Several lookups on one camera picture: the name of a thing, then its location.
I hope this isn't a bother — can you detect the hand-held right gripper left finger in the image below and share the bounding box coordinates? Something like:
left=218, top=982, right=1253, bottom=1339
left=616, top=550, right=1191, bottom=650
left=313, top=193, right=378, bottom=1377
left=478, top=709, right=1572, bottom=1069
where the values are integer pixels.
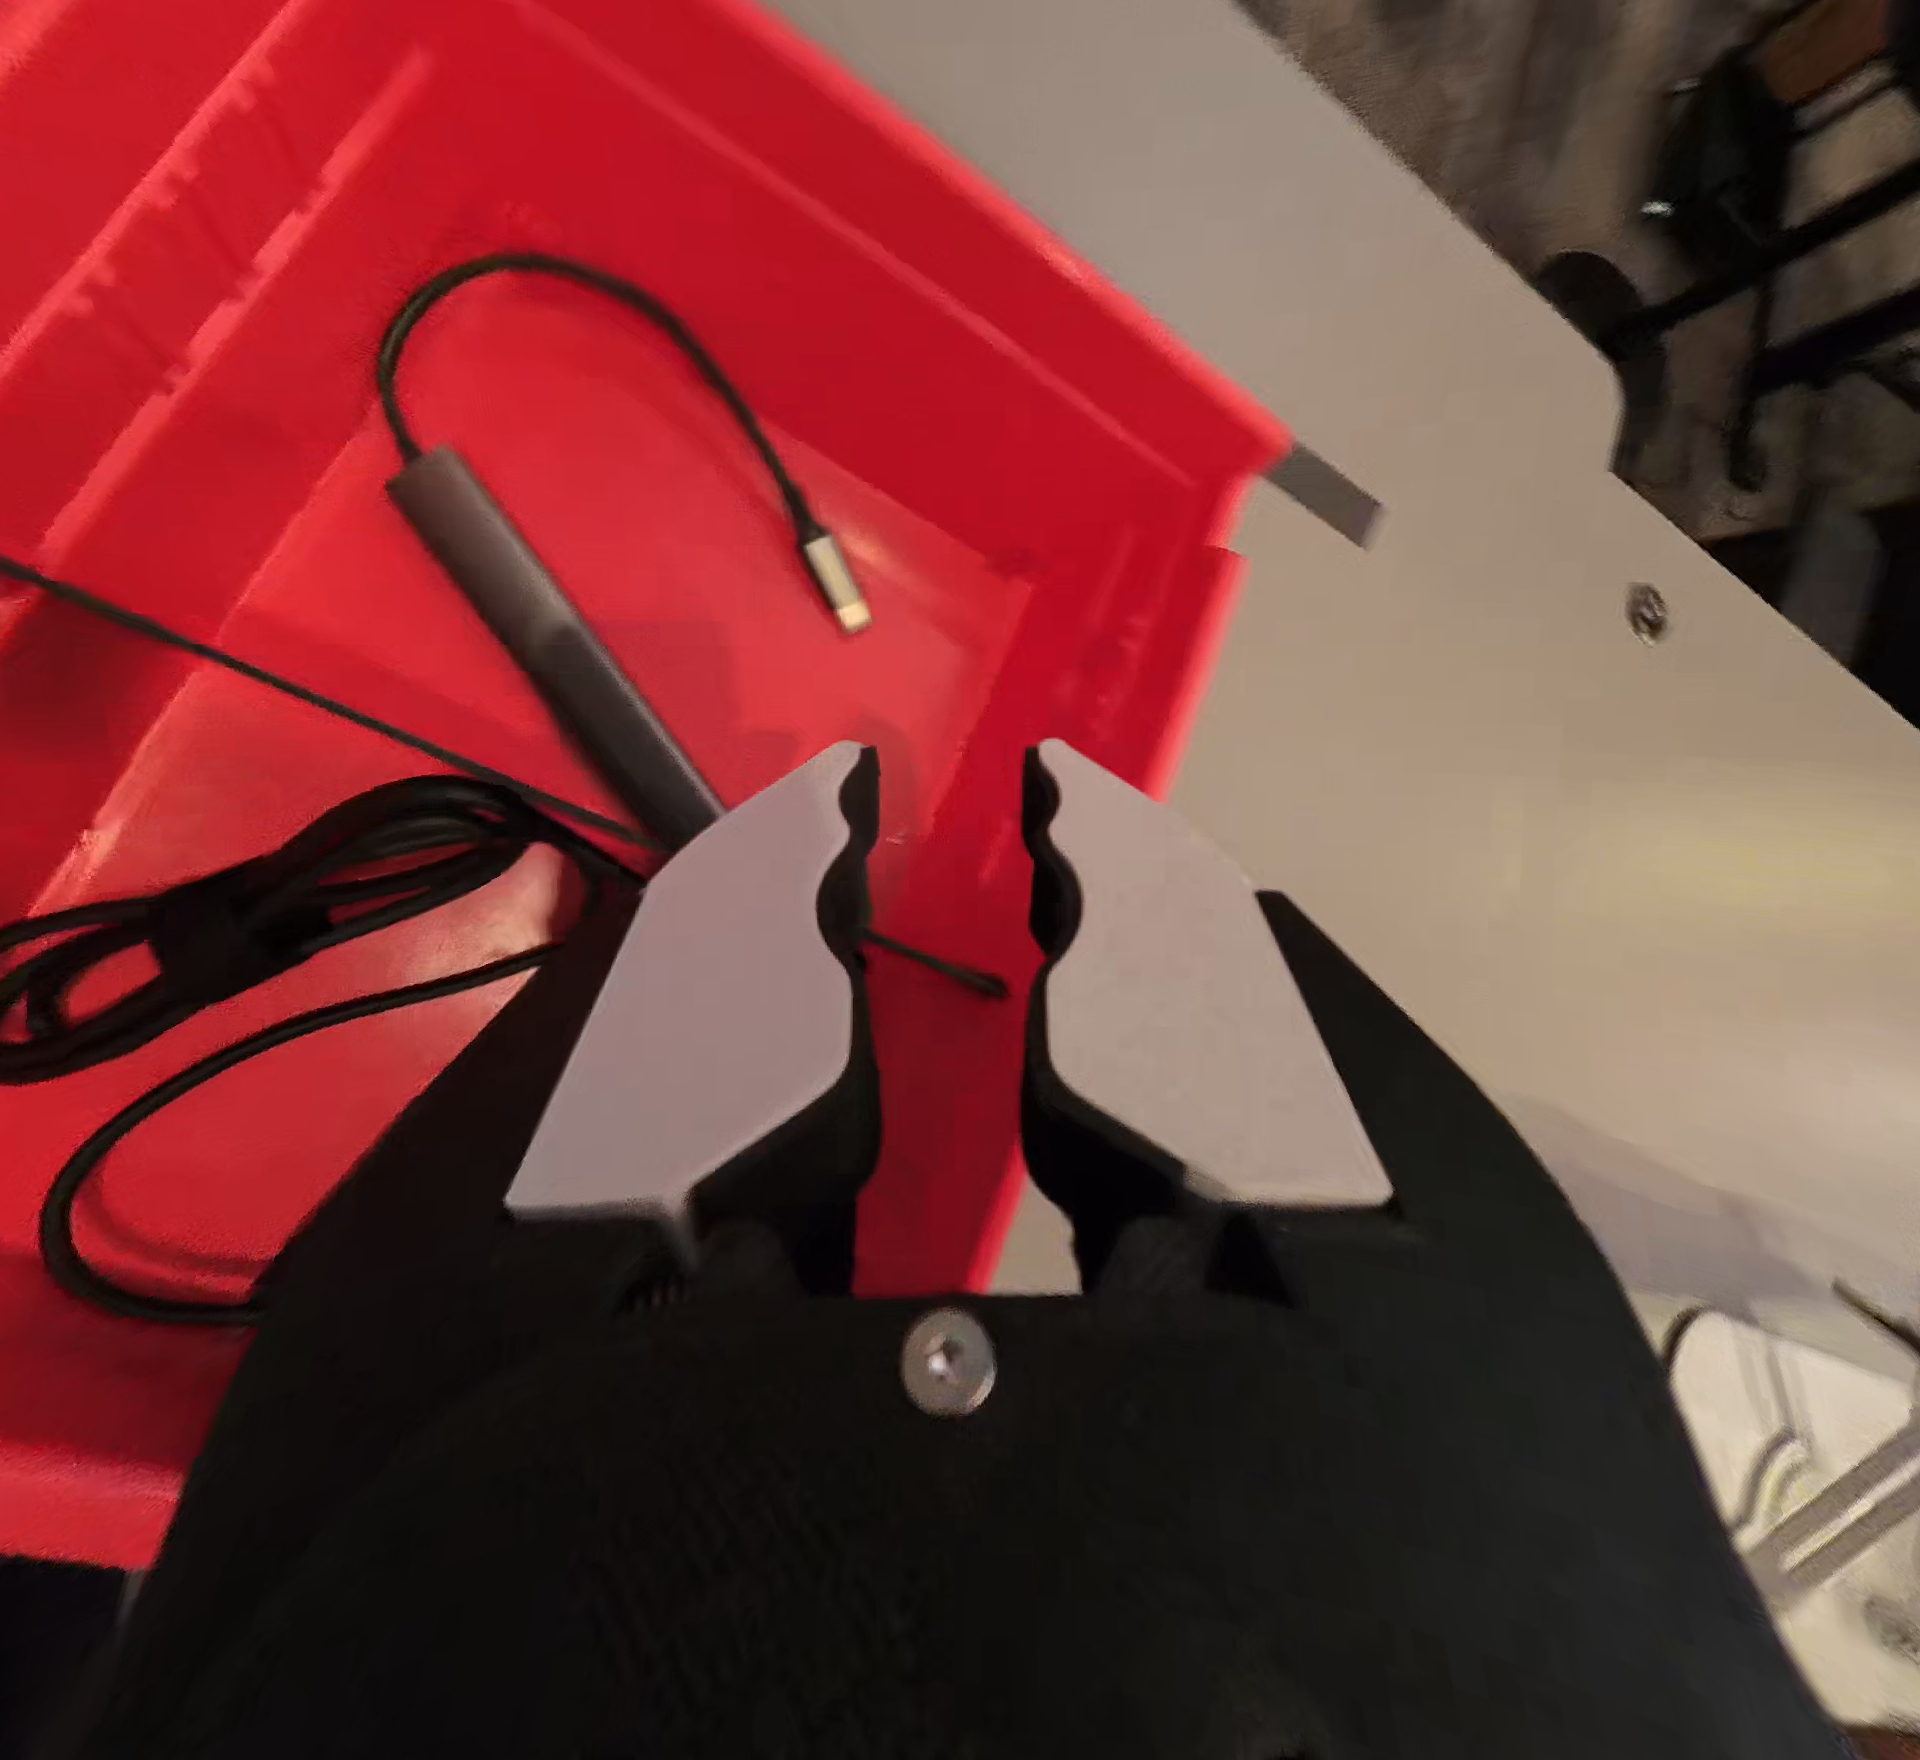
left=502, top=739, right=887, bottom=1288

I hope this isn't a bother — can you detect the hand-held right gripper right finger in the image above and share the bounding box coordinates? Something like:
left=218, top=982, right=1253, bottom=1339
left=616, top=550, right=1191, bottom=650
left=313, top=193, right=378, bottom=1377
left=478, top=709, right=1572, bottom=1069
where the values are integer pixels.
left=1020, top=739, right=1400, bottom=1284

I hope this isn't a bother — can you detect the dark grey usb hub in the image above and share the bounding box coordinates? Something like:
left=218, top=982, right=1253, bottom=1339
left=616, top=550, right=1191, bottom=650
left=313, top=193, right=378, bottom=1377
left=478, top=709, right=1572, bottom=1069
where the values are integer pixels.
left=375, top=252, right=879, bottom=866

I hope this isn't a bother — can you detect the black cable with orange plug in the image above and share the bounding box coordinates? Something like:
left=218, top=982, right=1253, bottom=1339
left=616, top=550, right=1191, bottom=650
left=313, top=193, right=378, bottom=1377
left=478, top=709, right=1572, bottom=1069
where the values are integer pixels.
left=0, top=773, right=662, bottom=1332

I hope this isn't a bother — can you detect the thin black cable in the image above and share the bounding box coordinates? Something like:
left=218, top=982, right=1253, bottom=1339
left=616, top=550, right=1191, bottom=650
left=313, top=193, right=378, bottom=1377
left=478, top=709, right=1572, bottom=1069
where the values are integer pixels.
left=0, top=557, right=1010, bottom=1001

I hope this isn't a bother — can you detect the red plastic bin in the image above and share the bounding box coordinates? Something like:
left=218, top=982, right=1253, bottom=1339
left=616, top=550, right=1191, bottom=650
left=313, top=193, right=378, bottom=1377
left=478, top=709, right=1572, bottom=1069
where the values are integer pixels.
left=0, top=0, right=1295, bottom=1566

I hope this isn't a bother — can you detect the grey metal strip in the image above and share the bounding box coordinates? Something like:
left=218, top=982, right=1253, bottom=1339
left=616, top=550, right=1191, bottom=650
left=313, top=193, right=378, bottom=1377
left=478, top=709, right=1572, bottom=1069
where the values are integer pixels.
left=1253, top=440, right=1385, bottom=550

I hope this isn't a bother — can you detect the white document stand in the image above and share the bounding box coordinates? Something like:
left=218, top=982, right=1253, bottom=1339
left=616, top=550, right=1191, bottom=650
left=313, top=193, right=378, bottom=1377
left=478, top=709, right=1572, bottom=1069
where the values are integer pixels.
left=1649, top=1281, right=1920, bottom=1749

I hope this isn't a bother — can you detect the black chair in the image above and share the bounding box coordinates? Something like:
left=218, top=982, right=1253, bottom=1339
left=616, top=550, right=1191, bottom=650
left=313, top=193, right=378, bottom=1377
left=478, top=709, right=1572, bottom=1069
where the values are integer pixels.
left=1533, top=0, right=1920, bottom=539

